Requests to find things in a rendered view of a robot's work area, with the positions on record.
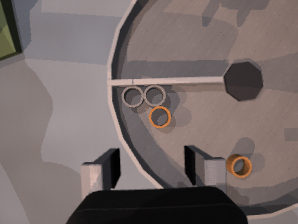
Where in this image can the grey metal ring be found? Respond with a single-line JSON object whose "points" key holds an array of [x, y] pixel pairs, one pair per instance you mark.
{"points": [[158, 88], [126, 90]]}

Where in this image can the bronze bushing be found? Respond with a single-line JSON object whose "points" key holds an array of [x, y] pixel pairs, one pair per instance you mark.
{"points": [[168, 117], [246, 169]]}

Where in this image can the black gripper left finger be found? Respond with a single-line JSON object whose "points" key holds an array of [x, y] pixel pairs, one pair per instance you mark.
{"points": [[102, 174]]}

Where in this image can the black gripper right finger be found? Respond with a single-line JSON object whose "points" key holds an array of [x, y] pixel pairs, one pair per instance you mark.
{"points": [[205, 170]]}

